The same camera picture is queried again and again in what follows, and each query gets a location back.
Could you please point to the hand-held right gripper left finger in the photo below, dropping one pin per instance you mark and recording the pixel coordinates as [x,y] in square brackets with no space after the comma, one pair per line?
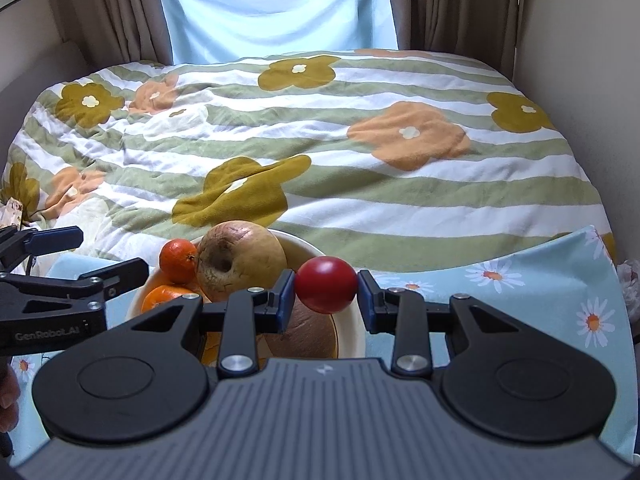
[286,305]

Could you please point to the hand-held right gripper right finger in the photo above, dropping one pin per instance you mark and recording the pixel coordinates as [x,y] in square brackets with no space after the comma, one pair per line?
[367,305]

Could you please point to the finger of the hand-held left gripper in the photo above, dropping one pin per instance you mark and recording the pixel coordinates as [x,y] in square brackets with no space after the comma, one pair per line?
[125,275]
[55,240]

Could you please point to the cream ceramic bowl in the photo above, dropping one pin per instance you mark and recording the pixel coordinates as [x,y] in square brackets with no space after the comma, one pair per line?
[352,335]

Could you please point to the brown kiwi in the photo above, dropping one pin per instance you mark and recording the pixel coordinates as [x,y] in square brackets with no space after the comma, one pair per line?
[310,332]

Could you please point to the large orange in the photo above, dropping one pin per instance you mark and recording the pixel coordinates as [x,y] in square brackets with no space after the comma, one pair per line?
[162,299]

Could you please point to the small red tomato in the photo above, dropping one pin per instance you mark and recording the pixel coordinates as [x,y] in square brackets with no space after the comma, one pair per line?
[326,284]

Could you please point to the small tangerine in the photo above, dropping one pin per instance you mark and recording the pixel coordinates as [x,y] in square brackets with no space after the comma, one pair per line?
[176,260]

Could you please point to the yellow-brown apple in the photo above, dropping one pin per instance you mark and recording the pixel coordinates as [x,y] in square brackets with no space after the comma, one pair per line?
[240,255]

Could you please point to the person's left hand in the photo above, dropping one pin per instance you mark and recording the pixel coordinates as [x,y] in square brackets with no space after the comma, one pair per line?
[7,400]

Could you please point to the crumpled plastic wrapper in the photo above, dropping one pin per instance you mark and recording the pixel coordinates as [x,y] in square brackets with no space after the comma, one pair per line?
[10,212]

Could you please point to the striped floral quilt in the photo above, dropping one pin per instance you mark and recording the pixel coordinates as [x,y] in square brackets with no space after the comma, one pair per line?
[350,185]

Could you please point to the light blue daisy tablecloth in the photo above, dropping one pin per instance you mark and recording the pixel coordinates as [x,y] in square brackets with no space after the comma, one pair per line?
[525,285]

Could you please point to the brown curtain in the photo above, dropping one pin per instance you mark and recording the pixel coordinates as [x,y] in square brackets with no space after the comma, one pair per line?
[450,5]
[110,5]

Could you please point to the crumpled white plastic bag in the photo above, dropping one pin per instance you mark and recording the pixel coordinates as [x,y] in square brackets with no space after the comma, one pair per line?
[631,285]

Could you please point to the light blue sheer curtain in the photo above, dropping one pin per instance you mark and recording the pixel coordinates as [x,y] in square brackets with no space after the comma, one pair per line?
[275,5]

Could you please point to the grey bed frame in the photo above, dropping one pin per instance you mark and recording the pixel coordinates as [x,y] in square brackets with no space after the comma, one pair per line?
[40,67]

